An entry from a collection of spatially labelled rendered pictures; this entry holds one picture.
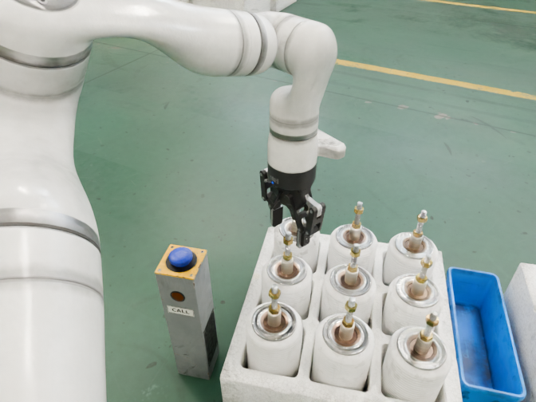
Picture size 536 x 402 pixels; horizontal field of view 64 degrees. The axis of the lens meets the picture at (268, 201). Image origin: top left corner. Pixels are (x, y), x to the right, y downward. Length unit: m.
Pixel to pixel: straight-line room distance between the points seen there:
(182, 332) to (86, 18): 0.62
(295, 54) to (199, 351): 0.59
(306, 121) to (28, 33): 0.36
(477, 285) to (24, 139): 0.99
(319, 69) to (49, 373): 0.44
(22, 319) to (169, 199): 1.21
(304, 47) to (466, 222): 1.00
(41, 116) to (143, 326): 0.76
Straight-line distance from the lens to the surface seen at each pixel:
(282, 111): 0.59
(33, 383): 0.23
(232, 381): 0.78
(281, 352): 0.74
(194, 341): 0.88
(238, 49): 0.48
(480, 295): 1.15
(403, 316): 0.82
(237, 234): 1.26
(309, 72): 0.55
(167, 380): 1.00
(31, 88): 0.39
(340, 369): 0.74
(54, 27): 0.36
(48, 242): 0.26
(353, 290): 0.80
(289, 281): 0.80
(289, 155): 0.61
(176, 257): 0.75
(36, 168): 0.30
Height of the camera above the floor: 0.85
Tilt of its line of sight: 38 degrees down
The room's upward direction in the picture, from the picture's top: straight up
